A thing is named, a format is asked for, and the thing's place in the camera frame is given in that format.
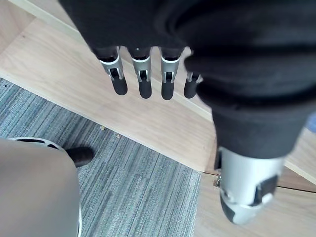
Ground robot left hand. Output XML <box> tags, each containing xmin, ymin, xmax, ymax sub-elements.
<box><xmin>58</xmin><ymin>0</ymin><xmax>316</xmax><ymax>225</ymax></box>

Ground metal cabinet hinge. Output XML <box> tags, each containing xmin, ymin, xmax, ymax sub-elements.
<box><xmin>212</xmin><ymin>169</ymin><xmax>223</xmax><ymax>188</ymax></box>

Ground light wooden cabinet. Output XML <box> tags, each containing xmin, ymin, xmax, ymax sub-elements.
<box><xmin>0</xmin><ymin>0</ymin><xmax>316</xmax><ymax>194</ymax></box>

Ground wooden cabinet door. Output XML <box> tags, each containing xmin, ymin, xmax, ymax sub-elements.
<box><xmin>194</xmin><ymin>170</ymin><xmax>316</xmax><ymax>237</ymax></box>

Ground dark robot foot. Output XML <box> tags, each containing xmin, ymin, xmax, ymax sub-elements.
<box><xmin>65</xmin><ymin>146</ymin><xmax>95</xmax><ymax>168</ymax></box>

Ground silver robot leg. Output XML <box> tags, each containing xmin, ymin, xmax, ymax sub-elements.
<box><xmin>0</xmin><ymin>137</ymin><xmax>82</xmax><ymax>237</ymax></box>

